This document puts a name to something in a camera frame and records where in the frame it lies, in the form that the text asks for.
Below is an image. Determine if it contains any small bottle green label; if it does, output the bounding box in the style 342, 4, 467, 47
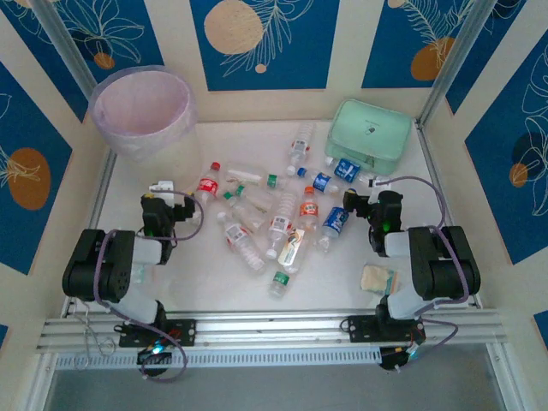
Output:
268, 270, 292, 300

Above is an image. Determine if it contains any clear bottle green label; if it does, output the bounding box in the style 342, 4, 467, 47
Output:
224, 162, 289, 190

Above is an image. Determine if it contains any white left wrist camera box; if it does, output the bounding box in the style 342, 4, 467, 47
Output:
148, 179, 177, 203

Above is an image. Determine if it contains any red-cap cola bottle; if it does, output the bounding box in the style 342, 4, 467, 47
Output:
195, 161, 223, 207

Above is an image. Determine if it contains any yellow sachet packet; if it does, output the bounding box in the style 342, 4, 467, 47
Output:
358, 263, 402, 296

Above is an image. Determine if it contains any mint green zip pouch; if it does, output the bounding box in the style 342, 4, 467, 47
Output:
323, 98, 413, 176

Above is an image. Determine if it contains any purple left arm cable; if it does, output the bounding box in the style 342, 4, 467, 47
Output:
93, 191, 205, 383

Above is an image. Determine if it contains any aluminium frame post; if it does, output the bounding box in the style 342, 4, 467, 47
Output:
29, 0, 102, 93
417, 0, 500, 128

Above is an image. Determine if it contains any black left controller board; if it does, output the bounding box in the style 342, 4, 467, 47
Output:
135, 344, 173, 368

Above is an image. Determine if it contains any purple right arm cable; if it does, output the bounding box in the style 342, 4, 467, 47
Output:
374, 175, 468, 369

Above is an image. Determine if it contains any clear bottle blue label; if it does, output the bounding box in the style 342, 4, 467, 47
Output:
324, 156, 391, 188
316, 206, 351, 253

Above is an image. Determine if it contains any black right controller board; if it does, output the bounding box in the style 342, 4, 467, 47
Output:
378, 345, 423, 372

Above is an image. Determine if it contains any aluminium table side rail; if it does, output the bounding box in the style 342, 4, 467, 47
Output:
83, 149, 119, 235
415, 122, 457, 230

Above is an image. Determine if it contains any white slotted cable duct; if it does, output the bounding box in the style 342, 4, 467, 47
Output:
53, 347, 382, 370

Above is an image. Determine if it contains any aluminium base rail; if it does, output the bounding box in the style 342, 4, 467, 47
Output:
36, 307, 509, 352

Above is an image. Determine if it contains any clear bottle red-white label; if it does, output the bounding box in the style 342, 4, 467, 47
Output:
216, 211, 267, 274
285, 122, 319, 176
265, 190, 300, 261

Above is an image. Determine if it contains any black controller board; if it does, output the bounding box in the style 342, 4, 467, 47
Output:
135, 344, 173, 368
378, 345, 423, 372

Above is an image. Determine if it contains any translucent pink waste bin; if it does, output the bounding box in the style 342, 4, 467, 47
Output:
88, 66, 199, 164

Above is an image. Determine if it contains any orange-cap bottle orange label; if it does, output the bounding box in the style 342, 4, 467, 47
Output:
298, 186, 321, 233

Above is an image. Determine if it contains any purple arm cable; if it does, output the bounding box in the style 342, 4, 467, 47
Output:
93, 191, 205, 383
374, 175, 468, 369

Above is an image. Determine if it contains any clear bottle yellow-white label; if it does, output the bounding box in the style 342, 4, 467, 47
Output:
277, 226, 307, 275

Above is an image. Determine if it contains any white plastic bin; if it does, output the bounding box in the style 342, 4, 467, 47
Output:
136, 122, 204, 193

